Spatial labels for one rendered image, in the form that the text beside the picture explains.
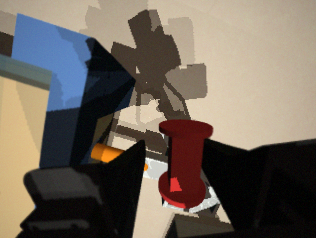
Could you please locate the winch handle with red knob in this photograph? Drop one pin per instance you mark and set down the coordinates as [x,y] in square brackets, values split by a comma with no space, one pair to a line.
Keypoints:
[183,185]

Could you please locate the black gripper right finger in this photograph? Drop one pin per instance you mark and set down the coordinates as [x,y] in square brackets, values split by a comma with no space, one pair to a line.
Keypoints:
[241,178]

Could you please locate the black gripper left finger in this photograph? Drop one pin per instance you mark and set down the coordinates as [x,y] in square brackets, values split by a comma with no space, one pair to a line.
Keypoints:
[115,185]

